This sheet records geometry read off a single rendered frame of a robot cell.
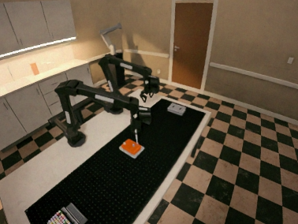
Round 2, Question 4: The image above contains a white slotted holder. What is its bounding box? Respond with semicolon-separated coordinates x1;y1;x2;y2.
66;203;87;224

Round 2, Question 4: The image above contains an orange tube rack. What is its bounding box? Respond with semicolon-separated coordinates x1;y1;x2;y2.
121;140;141;155

